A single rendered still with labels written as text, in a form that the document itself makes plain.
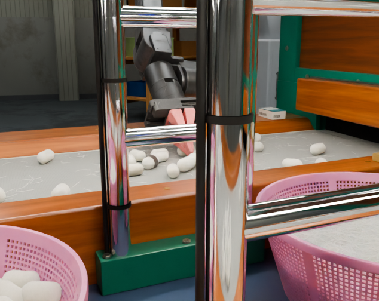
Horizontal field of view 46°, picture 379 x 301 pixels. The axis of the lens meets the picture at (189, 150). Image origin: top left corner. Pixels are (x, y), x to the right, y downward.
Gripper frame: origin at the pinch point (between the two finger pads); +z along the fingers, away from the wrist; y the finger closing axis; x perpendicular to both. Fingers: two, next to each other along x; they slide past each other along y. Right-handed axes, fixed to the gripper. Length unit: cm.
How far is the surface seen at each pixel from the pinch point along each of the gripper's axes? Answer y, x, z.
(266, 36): 224, 185, -274
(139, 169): -10.2, -2.4, 4.5
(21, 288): -28.2, -18.1, 26.0
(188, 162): -2.8, -3.5, 4.9
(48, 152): -21.9, 5.2, -6.4
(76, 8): 98, 374, -588
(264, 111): 27.3, 11.0, -17.2
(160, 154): -4.9, 0.9, -0.3
